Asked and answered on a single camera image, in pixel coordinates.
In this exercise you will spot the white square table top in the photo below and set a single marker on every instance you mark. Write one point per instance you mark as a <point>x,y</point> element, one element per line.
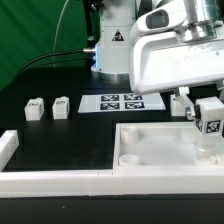
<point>162,144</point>

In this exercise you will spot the white U-shaped fence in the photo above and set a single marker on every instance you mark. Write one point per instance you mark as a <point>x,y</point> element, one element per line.
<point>128,180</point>

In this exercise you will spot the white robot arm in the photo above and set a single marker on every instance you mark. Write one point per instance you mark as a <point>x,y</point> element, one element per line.
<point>112,52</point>

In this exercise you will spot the white sheet with tags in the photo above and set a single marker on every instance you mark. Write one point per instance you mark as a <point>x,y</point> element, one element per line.
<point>120,103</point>

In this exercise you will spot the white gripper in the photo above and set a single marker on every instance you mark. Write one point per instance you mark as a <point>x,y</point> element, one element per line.
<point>173,47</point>

